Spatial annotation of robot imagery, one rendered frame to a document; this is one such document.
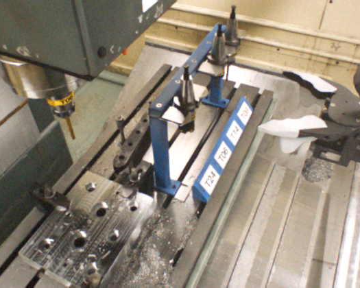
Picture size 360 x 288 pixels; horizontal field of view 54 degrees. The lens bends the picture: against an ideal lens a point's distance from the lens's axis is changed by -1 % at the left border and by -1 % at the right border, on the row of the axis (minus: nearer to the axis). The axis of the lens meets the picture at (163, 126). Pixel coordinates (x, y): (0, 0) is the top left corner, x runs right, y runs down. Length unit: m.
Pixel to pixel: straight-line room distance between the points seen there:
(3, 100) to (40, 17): 0.83
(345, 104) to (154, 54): 1.34
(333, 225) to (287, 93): 0.57
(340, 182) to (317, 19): 0.63
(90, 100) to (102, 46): 1.60
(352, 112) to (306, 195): 0.87
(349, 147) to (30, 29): 0.45
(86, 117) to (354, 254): 1.32
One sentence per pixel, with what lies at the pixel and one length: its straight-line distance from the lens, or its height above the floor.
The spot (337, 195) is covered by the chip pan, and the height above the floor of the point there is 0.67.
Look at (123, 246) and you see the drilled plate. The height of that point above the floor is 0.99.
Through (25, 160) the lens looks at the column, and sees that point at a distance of 1.38.
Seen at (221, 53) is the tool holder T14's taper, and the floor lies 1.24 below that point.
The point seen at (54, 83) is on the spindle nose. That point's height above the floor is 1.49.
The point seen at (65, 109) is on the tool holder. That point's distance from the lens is 0.68.
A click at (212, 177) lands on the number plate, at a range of 1.11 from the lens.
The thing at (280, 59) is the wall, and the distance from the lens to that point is 1.63.
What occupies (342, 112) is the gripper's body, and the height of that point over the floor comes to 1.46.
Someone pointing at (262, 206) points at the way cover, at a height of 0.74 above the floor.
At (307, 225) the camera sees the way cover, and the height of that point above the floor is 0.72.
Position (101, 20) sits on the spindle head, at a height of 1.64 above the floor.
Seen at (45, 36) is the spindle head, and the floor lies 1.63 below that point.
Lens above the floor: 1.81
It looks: 44 degrees down
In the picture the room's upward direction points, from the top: 4 degrees counter-clockwise
